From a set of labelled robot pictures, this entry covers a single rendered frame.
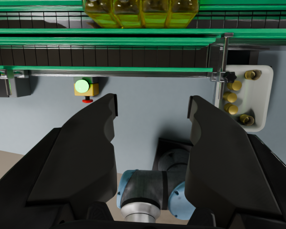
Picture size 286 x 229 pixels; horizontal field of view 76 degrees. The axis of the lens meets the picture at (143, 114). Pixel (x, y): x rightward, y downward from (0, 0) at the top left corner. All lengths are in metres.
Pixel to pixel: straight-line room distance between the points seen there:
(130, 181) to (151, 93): 0.34
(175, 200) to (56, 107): 0.57
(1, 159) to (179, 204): 1.81
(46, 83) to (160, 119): 0.47
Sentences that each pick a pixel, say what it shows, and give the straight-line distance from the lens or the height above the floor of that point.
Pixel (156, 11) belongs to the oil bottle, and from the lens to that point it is 0.41.
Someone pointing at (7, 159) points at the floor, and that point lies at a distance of 2.11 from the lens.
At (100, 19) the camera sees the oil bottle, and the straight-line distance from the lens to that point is 0.47.
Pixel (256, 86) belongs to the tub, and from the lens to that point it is 0.78.
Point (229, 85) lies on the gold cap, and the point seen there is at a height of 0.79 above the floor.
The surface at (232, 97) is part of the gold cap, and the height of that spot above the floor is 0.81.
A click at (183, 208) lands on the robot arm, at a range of 0.60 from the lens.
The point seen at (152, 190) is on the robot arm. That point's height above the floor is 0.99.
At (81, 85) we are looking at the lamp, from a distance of 0.66.
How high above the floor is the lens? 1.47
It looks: 77 degrees down
